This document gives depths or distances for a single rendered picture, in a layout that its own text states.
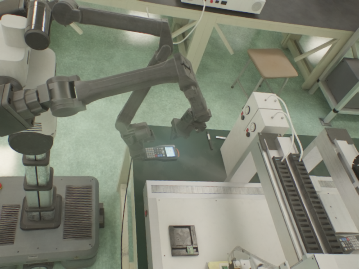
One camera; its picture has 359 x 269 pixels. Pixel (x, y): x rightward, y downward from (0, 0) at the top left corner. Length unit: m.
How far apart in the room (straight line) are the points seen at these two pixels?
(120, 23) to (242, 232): 1.05
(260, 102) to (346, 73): 2.24
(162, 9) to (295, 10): 1.32
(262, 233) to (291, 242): 0.39
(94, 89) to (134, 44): 2.77
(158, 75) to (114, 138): 1.87
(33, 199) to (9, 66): 0.92
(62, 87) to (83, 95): 0.06
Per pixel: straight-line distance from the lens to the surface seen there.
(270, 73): 3.27
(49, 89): 1.08
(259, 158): 1.51
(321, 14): 3.83
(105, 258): 2.38
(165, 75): 1.03
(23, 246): 2.15
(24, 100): 1.08
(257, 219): 1.74
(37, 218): 2.12
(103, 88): 1.04
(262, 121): 1.61
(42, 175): 1.76
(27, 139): 1.45
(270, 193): 1.44
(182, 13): 3.10
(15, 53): 1.21
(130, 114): 1.48
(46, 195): 1.92
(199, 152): 1.96
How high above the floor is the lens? 2.24
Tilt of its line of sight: 49 degrees down
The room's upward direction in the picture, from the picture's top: 21 degrees clockwise
